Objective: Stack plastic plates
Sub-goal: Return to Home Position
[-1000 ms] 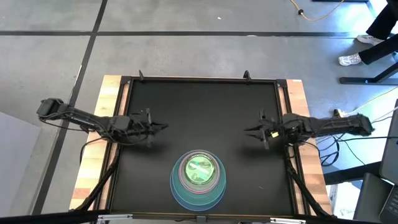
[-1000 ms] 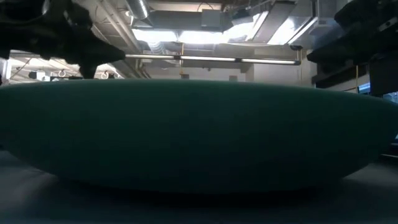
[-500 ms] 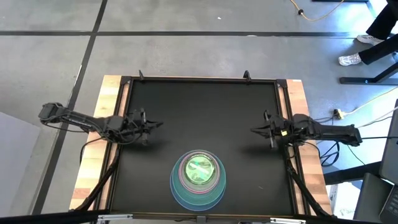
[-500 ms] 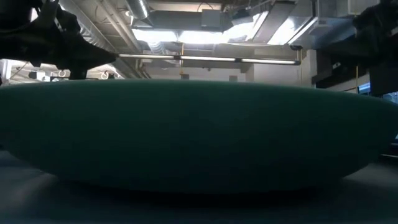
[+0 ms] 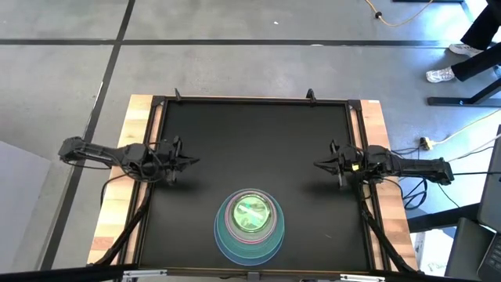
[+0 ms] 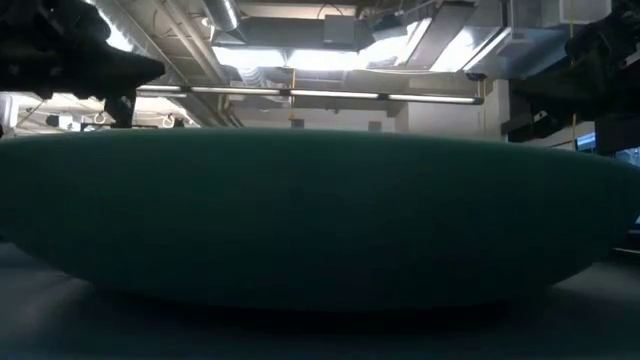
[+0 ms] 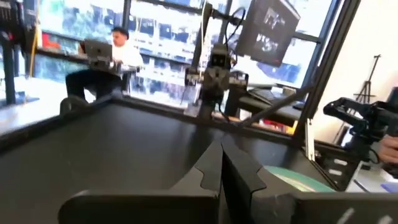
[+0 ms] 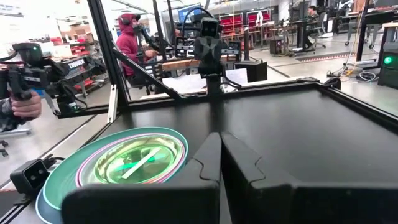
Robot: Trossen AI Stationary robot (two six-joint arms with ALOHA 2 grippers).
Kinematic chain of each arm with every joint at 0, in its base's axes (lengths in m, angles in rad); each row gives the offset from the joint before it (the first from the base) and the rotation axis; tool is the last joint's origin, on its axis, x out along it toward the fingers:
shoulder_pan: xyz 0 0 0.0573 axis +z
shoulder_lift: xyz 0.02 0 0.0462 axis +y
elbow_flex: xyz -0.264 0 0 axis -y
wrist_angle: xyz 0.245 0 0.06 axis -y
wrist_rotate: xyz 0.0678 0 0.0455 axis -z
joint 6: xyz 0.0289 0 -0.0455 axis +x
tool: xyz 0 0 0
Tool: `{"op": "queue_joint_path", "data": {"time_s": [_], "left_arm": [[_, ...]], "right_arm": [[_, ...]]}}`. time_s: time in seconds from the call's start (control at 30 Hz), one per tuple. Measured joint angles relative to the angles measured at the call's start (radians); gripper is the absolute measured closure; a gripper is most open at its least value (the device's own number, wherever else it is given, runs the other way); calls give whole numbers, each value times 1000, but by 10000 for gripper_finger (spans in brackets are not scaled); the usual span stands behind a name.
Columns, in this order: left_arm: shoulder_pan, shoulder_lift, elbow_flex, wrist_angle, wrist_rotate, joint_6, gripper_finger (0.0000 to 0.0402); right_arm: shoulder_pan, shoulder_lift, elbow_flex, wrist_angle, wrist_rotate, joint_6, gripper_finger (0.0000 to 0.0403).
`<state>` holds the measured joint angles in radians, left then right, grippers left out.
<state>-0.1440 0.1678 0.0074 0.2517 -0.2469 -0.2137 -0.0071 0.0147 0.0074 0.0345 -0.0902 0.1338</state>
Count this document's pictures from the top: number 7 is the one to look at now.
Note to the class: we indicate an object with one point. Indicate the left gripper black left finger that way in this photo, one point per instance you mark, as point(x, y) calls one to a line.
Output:
point(155, 208)

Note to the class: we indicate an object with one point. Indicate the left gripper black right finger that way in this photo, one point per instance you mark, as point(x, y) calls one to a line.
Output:
point(280, 211)

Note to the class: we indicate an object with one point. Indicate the large blue orange dish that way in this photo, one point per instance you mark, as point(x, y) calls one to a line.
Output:
point(298, 180)

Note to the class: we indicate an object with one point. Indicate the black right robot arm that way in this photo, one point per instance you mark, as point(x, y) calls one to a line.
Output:
point(206, 107)

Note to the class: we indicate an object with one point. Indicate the black monitor stand pole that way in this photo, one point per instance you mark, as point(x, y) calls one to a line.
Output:
point(199, 37)

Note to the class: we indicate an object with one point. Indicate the dark computer monitor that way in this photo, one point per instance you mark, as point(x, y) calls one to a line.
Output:
point(267, 34)

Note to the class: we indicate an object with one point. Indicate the black desk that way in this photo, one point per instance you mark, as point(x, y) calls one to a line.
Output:
point(280, 113)

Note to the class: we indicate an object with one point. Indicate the black control box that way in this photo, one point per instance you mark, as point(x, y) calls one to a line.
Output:
point(335, 168)

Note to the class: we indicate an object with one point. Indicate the person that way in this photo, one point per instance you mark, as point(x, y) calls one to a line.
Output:
point(127, 54)

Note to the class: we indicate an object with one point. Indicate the grey laptop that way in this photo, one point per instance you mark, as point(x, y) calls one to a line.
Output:
point(98, 51)

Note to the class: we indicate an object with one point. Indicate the person's hand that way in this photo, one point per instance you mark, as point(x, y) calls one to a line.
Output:
point(390, 149)

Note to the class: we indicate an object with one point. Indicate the black table clamp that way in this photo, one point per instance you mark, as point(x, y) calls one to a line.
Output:
point(71, 104)

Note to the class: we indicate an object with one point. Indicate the black tripod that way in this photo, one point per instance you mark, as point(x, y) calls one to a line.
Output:
point(367, 84)

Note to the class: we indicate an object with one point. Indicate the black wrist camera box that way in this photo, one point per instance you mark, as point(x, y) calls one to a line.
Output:
point(219, 59)

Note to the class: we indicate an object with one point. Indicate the black diagonal frame brace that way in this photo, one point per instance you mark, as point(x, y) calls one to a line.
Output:
point(273, 107)

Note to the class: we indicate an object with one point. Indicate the silver frame bracket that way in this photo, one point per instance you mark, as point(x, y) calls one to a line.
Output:
point(309, 140)

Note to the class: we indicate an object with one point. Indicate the black frame post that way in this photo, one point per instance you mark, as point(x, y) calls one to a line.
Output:
point(329, 59)

